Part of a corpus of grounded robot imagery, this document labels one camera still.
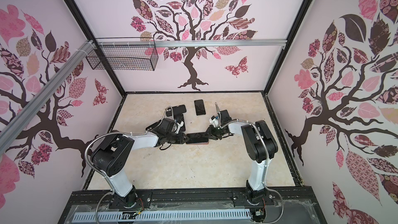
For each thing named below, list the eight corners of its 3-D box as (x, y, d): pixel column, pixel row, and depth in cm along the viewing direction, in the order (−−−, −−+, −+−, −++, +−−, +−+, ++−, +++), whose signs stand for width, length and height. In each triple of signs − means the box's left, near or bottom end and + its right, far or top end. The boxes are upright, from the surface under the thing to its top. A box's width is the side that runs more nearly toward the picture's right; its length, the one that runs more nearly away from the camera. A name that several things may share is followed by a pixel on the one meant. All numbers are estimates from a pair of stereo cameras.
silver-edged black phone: (196, 115, 109) (196, 113, 107) (194, 102, 117) (194, 100, 115) (205, 114, 110) (205, 112, 108) (202, 101, 118) (202, 99, 116)
